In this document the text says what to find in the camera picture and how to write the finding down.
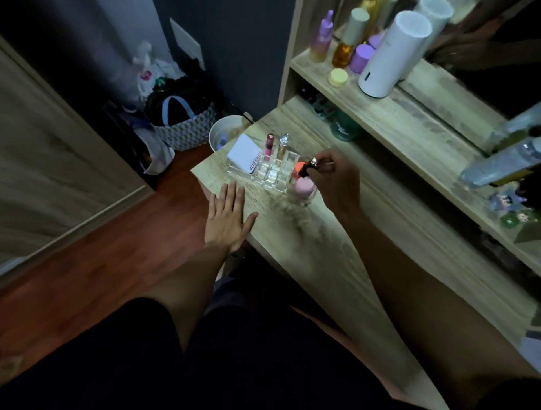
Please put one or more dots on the small yellow jar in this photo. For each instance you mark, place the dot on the small yellow jar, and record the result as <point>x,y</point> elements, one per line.
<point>338,77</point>

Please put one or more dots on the white waste bin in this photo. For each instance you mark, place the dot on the white waste bin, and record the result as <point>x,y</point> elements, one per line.
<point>226,133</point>

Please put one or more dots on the person's left thumb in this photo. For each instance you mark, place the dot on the person's left thumb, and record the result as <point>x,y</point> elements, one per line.
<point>251,221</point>

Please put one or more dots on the orange makeup sponge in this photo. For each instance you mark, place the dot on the orange makeup sponge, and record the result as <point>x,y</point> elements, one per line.
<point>298,168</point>

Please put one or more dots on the white plastic bag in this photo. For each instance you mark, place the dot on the white plastic bag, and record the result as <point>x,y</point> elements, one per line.
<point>148,72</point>

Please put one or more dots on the mirror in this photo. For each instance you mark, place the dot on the mirror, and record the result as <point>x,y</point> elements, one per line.
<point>498,63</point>

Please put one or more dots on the wooden vanity shelf unit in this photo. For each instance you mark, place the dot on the wooden vanity shelf unit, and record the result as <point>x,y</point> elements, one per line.
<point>405,126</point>

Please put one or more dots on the person's left middle finger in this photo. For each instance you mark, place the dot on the person's left middle finger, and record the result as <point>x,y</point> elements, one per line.
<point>231,195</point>

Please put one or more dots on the black lipstick tube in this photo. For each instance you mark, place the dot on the black lipstick tube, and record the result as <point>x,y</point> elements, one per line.
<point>306,169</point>

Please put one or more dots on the person's left forearm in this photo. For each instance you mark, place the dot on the person's left forearm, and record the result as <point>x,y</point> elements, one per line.
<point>186,295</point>

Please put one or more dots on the patterned basket bag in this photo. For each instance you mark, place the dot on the patterned basket bag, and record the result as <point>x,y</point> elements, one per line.
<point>190,126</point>

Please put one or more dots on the purple pump bottle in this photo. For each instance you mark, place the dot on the purple pump bottle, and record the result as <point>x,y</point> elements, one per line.
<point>322,40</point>

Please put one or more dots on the white card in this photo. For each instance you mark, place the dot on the white card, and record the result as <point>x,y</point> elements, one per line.
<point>244,154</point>

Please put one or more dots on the black shorts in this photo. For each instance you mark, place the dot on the black shorts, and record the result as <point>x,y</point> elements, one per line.
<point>190,363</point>

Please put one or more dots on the small toy figurines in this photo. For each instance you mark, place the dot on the small toy figurines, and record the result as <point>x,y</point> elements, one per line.
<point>513,207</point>

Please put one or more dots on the gold lipstick with crystal cap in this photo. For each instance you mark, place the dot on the gold lipstick with crystal cap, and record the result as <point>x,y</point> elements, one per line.
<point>282,148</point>

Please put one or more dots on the clear plastic bottle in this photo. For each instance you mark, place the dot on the clear plastic bottle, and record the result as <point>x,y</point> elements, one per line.
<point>498,164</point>

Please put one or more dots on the green bottle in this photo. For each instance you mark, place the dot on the green bottle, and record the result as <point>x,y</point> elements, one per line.
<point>345,129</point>

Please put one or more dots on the person's right hand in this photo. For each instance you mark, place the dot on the person's right hand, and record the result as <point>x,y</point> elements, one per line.
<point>340,186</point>

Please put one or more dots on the purple jar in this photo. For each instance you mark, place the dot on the purple jar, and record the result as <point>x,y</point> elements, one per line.
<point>361,59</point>

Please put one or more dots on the pink lipstick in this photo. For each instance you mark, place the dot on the pink lipstick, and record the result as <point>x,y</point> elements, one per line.
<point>269,144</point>

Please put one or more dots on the wooden wardrobe door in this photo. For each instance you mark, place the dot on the wooden wardrobe door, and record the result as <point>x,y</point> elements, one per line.
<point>55,164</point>

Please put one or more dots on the amber bottle with pale cap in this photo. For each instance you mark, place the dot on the amber bottle with pale cap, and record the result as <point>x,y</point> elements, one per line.
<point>348,42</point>

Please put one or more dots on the clear acrylic cosmetics organizer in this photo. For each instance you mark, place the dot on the clear acrylic cosmetics organizer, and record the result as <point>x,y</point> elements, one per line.
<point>270,173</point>

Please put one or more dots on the white cylindrical humidifier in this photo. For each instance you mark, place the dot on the white cylindrical humidifier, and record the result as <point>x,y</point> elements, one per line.
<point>393,55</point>

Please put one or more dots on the person's right fingers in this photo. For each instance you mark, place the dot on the person's right fingers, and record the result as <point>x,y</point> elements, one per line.
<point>324,162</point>

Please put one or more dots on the person's left hand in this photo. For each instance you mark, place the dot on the person's left hand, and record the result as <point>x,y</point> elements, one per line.
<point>226,221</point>

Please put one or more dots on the person's left little finger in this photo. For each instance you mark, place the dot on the person's left little finger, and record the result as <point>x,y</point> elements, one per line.
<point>211,205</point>

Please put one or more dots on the person's right forearm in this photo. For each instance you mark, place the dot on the person's right forearm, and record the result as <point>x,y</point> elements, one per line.
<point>427,308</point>

